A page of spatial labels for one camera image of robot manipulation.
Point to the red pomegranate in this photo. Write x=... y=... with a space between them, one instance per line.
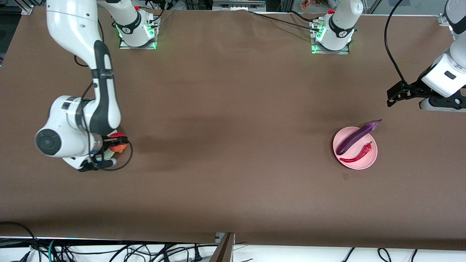
x=118 y=147

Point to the table cover sheet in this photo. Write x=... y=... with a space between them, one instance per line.
x=218 y=91

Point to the pink plate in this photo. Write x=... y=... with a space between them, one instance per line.
x=358 y=165

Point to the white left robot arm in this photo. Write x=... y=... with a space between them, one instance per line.
x=342 y=22

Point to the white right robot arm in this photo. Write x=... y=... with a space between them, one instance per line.
x=69 y=22

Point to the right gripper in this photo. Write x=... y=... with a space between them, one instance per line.
x=106 y=145

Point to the light green plate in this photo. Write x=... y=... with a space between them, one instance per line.
x=110 y=155

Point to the aluminium corner bracket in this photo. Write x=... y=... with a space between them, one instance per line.
x=445 y=20
x=27 y=10

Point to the red chili pepper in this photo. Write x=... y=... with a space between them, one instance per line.
x=360 y=155

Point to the grey metal frame bar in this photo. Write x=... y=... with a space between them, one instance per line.
x=238 y=5

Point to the aluminium profile post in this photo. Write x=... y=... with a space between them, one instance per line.
x=224 y=249

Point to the purple eggplant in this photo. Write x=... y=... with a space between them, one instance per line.
x=355 y=140

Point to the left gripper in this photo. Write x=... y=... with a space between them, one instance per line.
x=415 y=88

